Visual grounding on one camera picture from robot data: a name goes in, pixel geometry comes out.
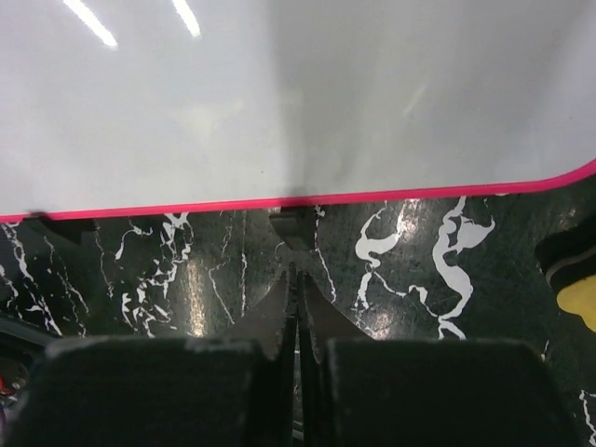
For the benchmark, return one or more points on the pink framed whiteboard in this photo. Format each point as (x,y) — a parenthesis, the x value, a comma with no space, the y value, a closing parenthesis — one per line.
(124,108)

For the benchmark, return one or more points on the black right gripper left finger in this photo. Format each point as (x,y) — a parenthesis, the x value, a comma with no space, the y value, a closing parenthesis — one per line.
(231,390)

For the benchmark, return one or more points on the yellow whiteboard eraser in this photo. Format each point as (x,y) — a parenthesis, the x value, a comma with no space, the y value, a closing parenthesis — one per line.
(567,261)

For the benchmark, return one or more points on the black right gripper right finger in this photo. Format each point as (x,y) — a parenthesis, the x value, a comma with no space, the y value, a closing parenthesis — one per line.
(358,391)

